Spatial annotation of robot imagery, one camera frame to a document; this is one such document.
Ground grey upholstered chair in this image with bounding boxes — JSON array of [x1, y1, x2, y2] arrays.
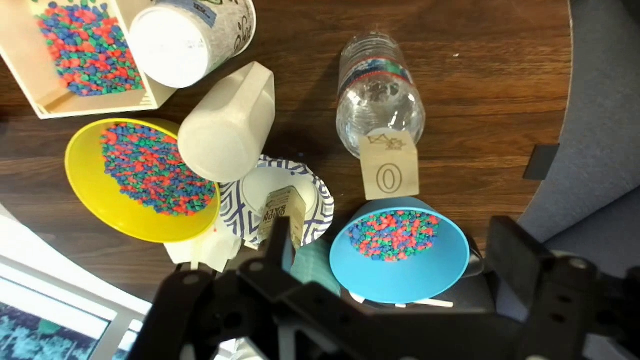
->
[[518, 0, 640, 282]]

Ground teal plastic item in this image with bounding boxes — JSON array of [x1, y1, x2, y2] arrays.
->
[[289, 237, 345, 295]]

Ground thin white stick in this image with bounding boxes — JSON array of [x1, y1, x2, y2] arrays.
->
[[397, 295, 456, 310]]

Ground blue patterned paper plate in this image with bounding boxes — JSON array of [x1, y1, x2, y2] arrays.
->
[[219, 154, 338, 252]]

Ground yellow plastic bowl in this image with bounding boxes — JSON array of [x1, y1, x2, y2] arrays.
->
[[62, 117, 222, 245]]

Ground white paper napkin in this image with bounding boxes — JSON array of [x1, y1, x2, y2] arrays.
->
[[164, 221, 246, 273]]

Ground colourful beads in yellow bowl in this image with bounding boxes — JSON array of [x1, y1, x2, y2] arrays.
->
[[99, 122, 219, 217]]

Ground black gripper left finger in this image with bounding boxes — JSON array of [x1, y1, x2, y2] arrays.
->
[[238, 216, 316, 302]]

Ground colourful beads in blue bowl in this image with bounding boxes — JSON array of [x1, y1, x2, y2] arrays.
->
[[345, 208, 443, 263]]

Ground wooden letter O block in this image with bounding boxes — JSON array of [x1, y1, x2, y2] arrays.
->
[[359, 126, 422, 201]]

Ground clear plastic water bottle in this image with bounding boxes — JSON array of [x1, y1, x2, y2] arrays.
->
[[334, 29, 428, 160]]

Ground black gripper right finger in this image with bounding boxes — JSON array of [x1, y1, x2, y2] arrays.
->
[[486, 216, 598, 335]]

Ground printed paper coffee cup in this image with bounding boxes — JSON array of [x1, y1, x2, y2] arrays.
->
[[129, 0, 259, 89]]

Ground white square tray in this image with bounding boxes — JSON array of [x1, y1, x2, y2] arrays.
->
[[0, 0, 177, 122]]

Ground blue plastic bowl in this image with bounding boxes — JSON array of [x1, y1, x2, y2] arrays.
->
[[329, 195, 473, 305]]

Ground small wooden block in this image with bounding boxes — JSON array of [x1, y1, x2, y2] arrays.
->
[[259, 186, 309, 242]]

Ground colourful beads in white tray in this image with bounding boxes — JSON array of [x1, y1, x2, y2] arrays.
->
[[36, 0, 147, 98]]

